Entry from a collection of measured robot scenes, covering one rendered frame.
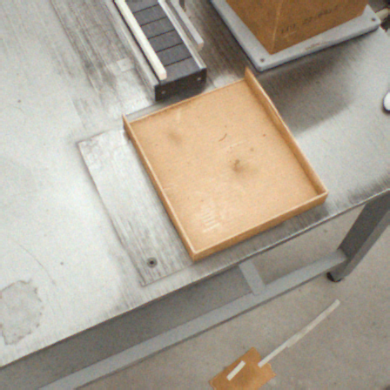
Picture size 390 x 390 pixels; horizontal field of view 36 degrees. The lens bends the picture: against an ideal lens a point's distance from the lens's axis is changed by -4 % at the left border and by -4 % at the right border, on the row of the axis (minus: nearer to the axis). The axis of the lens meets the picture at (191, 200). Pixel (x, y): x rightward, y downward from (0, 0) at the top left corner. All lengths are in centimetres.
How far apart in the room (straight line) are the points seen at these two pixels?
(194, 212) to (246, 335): 85
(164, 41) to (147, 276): 46
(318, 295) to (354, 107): 85
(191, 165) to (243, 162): 9
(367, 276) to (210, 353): 56
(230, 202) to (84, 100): 35
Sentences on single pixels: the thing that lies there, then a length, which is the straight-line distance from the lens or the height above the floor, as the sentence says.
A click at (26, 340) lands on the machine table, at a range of 102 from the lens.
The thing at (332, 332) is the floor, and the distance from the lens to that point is 190.
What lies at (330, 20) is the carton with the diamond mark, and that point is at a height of 88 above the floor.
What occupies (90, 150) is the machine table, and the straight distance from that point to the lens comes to 113.
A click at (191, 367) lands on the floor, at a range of 182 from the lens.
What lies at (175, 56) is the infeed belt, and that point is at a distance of 118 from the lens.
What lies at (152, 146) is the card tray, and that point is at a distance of 112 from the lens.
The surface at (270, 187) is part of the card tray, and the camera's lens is 109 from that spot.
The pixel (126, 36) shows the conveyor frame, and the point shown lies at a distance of 122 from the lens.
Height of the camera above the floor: 179
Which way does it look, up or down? 64 degrees down
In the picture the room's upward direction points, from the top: 3 degrees clockwise
